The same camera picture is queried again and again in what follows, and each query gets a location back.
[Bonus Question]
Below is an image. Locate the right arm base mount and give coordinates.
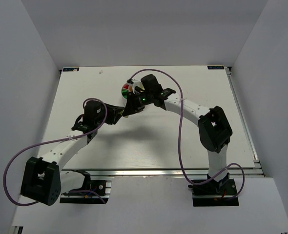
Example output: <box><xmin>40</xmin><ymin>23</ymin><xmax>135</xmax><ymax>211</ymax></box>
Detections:
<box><xmin>188</xmin><ymin>179</ymin><xmax>239</xmax><ymax>207</ymax></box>

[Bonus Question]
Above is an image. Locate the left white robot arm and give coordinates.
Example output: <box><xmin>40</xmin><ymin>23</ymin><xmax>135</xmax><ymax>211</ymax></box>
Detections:
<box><xmin>21</xmin><ymin>100</ymin><xmax>124</xmax><ymax>206</ymax></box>

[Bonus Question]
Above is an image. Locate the right blue table label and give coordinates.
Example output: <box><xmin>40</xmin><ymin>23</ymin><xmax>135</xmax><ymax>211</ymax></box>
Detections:
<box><xmin>207</xmin><ymin>65</ymin><xmax>225</xmax><ymax>70</ymax></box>

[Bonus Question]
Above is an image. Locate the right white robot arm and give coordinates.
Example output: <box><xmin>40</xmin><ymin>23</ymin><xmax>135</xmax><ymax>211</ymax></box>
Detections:
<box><xmin>122</xmin><ymin>74</ymin><xmax>232</xmax><ymax>190</ymax></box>

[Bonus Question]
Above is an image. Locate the white round divided container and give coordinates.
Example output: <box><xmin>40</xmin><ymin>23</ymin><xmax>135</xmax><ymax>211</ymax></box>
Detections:
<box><xmin>121</xmin><ymin>80</ymin><xmax>144</xmax><ymax>105</ymax></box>

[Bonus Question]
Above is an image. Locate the green long lego brick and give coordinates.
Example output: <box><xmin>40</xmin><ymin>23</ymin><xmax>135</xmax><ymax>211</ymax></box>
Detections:
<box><xmin>122</xmin><ymin>89</ymin><xmax>129</xmax><ymax>99</ymax></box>

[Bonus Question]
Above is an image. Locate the left blue table label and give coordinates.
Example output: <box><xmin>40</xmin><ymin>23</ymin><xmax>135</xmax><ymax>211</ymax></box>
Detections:
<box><xmin>62</xmin><ymin>67</ymin><xmax>80</xmax><ymax>72</ymax></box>

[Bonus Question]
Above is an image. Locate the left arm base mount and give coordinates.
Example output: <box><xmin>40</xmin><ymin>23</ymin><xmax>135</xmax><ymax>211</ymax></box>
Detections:
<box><xmin>60</xmin><ymin>170</ymin><xmax>112</xmax><ymax>204</ymax></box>

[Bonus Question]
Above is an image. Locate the blue table label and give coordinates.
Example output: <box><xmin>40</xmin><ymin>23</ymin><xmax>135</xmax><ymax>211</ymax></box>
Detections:
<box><xmin>207</xmin><ymin>65</ymin><xmax>225</xmax><ymax>70</ymax></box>
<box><xmin>62</xmin><ymin>67</ymin><xmax>80</xmax><ymax>72</ymax></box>

